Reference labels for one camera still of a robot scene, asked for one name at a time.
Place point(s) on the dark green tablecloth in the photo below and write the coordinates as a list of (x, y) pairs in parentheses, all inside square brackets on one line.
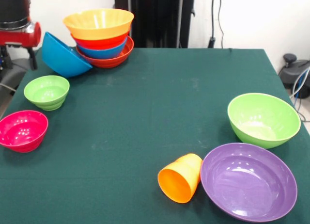
[(145, 100)]

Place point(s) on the small green plastic bowl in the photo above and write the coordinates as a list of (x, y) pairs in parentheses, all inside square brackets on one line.
[(47, 102)]

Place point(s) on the orange plastic cup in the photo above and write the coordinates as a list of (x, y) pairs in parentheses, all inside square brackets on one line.
[(179, 182)]

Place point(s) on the black wheeled base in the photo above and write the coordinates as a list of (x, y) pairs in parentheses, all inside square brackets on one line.
[(290, 73), (14, 75)]

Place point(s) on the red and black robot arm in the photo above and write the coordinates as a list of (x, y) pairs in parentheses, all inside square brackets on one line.
[(13, 8)]

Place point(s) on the blue plastic bowl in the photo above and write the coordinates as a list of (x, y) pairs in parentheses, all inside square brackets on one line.
[(101, 54), (63, 61)]

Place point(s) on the pink plastic bowl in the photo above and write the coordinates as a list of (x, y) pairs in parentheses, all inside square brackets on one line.
[(21, 136)]

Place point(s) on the red-orange plastic bowl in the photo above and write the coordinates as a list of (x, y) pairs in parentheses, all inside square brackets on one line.
[(99, 43), (106, 63)]

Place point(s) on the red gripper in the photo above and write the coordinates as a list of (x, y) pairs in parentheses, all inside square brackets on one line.
[(19, 38)]

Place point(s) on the large green plastic bowl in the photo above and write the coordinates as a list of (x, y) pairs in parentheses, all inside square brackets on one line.
[(264, 122)]

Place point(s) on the large orange plastic bowl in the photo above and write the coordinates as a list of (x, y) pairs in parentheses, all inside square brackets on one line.
[(97, 20)]

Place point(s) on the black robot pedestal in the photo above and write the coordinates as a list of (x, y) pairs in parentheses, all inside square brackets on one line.
[(155, 15)]

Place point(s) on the purple plastic bowl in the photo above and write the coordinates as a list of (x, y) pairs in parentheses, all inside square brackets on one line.
[(248, 182)]

